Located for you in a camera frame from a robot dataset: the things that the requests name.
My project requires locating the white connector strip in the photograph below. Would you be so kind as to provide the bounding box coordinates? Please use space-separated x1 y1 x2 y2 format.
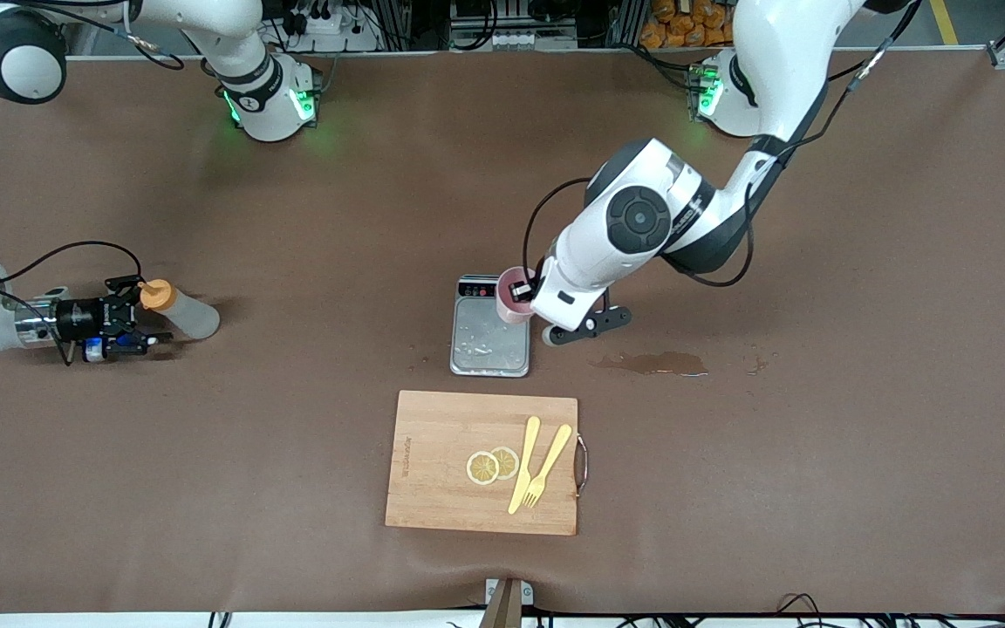
450 26 578 51

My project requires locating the wooden cutting board metal handle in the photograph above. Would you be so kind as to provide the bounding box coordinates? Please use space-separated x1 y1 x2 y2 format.
384 389 591 537

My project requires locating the spilled brown liquid puddle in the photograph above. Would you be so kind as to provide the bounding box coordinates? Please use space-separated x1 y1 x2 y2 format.
590 351 711 379

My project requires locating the yellow plastic fork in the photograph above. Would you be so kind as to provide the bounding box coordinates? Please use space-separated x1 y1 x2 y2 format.
522 423 574 509

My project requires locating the pink plastic cup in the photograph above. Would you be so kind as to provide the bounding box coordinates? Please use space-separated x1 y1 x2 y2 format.
495 266 547 326

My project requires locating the yellow plastic knife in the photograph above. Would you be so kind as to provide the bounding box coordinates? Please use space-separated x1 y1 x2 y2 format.
507 415 543 515

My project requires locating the silver digital kitchen scale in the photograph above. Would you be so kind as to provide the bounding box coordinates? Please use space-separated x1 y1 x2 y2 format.
448 274 534 379

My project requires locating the lemon slice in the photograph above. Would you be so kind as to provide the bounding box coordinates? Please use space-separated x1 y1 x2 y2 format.
465 451 501 487

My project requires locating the orange snack packets pile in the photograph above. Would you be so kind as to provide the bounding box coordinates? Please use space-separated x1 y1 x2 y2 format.
639 0 735 50

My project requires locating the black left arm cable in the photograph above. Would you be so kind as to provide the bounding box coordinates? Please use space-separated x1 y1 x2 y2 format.
520 0 924 290

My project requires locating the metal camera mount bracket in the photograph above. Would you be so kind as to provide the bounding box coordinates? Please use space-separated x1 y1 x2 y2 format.
484 577 535 628

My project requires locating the white power strip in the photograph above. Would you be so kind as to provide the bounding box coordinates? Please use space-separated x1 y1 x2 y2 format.
280 0 381 51

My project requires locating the translucent sauce bottle orange cap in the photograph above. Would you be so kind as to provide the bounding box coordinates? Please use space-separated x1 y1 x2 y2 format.
137 278 222 341

